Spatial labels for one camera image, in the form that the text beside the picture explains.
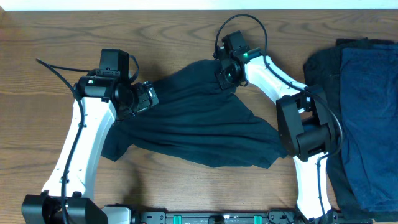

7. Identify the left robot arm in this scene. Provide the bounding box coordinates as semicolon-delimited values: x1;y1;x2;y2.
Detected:
21;76;159;223

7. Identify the blue garment in pile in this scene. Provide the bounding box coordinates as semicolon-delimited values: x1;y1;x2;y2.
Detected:
340;44;397;212

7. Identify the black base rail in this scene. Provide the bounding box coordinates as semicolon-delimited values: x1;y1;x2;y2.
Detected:
102;205;374;224

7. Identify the dark teal t-shirt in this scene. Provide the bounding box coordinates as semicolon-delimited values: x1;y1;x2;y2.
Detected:
101;60;287;169

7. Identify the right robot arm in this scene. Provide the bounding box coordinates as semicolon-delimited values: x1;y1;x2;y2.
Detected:
213;47;341;223

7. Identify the black garment in pile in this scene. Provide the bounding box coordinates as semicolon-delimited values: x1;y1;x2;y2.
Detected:
303;38;397;222

